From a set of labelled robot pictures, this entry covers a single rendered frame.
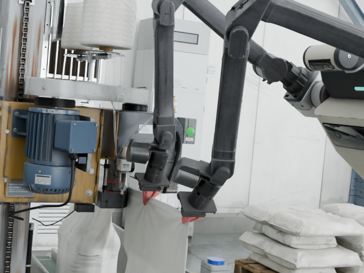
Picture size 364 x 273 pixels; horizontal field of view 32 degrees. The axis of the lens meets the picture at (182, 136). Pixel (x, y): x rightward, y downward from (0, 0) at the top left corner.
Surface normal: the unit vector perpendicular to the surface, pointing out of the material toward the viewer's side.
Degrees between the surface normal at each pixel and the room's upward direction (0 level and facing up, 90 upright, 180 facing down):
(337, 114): 40
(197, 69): 90
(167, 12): 101
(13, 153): 90
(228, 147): 110
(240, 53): 123
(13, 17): 90
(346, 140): 130
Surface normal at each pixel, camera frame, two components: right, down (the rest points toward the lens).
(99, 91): 0.90, 0.11
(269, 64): 0.25, 0.27
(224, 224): 0.43, 0.08
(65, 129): -0.65, -0.02
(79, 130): 0.77, 0.10
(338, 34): -0.02, 0.55
